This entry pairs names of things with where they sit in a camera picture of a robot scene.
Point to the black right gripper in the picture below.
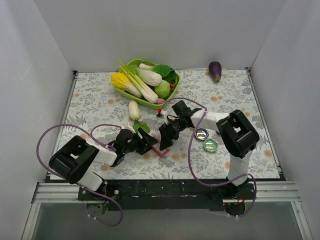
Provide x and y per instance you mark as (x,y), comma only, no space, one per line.
(166,131)

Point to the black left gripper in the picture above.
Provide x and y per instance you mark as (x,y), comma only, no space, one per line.
(142,141)

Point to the red rectangular pill box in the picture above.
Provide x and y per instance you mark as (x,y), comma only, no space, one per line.
(156,147)

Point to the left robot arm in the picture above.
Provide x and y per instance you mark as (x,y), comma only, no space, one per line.
(72,162)

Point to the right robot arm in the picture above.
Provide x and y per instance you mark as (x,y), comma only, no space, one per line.
(238,135)

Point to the green plastic vegetable basket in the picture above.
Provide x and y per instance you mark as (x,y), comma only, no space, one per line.
(142,100)

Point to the pink toy onion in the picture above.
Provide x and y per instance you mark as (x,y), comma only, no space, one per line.
(160,101)

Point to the white toy radish with leaves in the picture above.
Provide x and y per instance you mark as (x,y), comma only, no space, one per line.
(134,114)

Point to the floral patterned table mat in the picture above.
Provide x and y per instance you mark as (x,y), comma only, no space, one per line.
(97,107)

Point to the green round pill case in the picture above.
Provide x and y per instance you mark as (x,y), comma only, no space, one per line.
(210,145)

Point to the white toy celery stalk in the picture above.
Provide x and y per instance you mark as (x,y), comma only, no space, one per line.
(145,90)

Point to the green toy cabbage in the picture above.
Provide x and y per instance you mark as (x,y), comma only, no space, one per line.
(163,89)

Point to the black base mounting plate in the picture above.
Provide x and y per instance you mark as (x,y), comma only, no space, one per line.
(178,195)

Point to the green toy bok choy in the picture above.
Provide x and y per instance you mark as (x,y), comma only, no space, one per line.
(167,73)

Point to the yellow toy napa cabbage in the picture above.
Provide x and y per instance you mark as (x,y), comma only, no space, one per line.
(122,82)

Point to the purple toy eggplant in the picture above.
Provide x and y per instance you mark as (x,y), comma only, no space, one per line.
(215,69)

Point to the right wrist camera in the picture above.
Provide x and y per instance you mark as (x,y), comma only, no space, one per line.
(161,113)

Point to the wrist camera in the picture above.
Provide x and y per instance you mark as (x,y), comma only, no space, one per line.
(129,126)
(161,113)

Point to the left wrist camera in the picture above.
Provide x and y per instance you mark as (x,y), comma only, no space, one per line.
(129,126)

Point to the aluminium frame rail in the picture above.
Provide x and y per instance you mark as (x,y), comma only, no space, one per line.
(47,193)

